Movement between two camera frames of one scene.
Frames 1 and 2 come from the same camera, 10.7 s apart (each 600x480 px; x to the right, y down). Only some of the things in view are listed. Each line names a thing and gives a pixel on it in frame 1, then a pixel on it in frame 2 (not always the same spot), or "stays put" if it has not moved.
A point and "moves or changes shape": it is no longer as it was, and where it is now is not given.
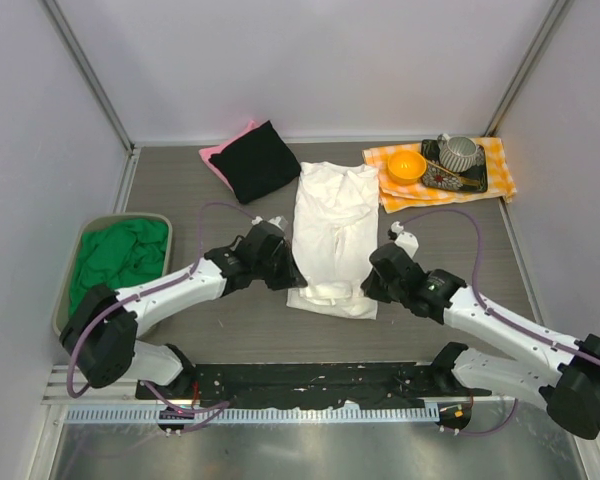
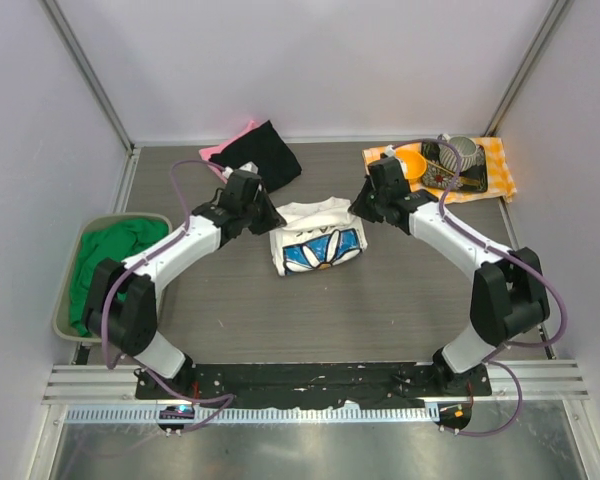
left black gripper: x=281 y=261 to x=255 y=211
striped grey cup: x=457 y=153 stays put
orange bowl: x=406 y=167 stays put
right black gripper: x=381 y=275 to x=376 y=201
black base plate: x=412 y=384 stays put
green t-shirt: x=121 y=254 stays put
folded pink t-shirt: x=206 y=152 stays put
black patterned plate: x=436 y=175 stays put
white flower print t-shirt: x=336 y=230 moves or changes shape
